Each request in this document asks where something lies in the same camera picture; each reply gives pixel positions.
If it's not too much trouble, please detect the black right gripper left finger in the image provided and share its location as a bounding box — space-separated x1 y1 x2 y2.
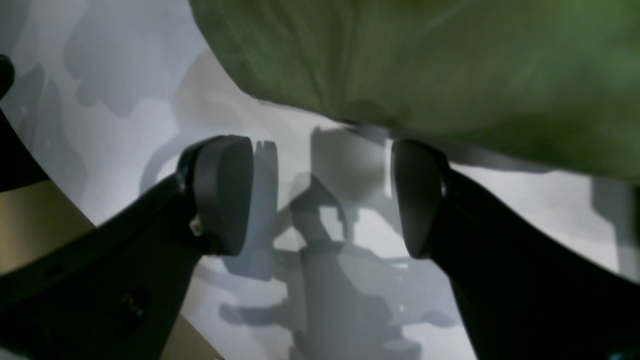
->
1 135 254 360

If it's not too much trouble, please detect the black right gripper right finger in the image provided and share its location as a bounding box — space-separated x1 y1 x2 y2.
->
391 139 640 360

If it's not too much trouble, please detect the green t-shirt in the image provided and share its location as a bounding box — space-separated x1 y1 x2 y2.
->
189 0 640 184

